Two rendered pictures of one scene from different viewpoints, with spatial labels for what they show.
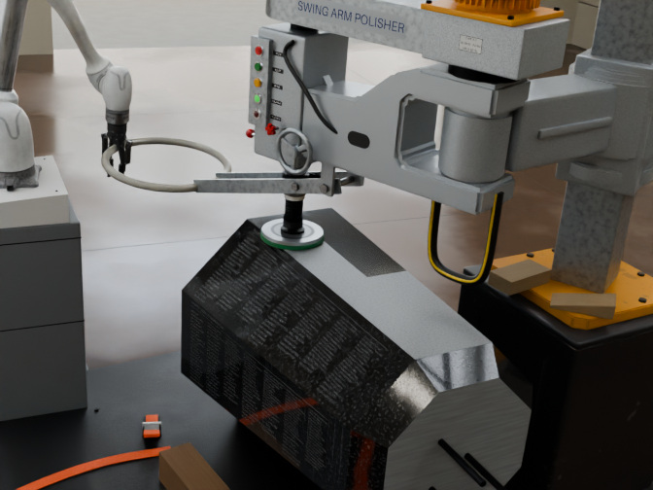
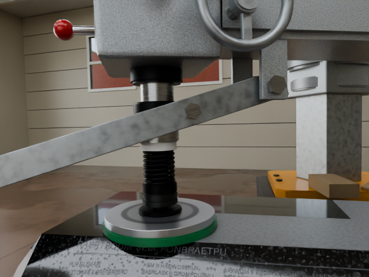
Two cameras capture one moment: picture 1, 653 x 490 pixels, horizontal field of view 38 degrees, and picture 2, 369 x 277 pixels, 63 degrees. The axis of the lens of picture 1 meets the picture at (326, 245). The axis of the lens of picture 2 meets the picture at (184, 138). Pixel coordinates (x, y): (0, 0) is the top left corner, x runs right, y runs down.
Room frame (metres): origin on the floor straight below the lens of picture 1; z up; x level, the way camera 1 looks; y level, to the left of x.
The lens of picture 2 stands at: (2.56, 0.52, 1.05)
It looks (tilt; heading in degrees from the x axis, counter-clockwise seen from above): 3 degrees down; 312
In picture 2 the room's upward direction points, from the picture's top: 1 degrees counter-clockwise
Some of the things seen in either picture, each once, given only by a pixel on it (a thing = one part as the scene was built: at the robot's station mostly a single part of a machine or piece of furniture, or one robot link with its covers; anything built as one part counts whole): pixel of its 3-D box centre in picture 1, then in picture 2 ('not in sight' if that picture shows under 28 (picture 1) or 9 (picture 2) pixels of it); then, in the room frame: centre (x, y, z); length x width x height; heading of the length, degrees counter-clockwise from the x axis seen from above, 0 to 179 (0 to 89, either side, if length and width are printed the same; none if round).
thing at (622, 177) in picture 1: (615, 118); (327, 49); (2.99, -0.90, 1.36); 0.35 x 0.35 x 0.41
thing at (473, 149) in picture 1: (474, 139); not in sight; (2.58, -0.40, 1.37); 0.19 x 0.19 x 0.20
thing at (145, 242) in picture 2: (292, 232); (160, 215); (2.99, 0.12, 0.87); 0.22 x 0.22 x 0.04
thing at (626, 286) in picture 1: (583, 281); (327, 182); (2.99, -0.90, 0.76); 0.49 x 0.49 x 0.05; 31
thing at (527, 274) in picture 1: (519, 276); (331, 184); (2.90, -0.66, 0.81); 0.20 x 0.10 x 0.05; 129
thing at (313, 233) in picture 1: (292, 231); (160, 214); (2.99, 0.12, 0.87); 0.21 x 0.21 x 0.01
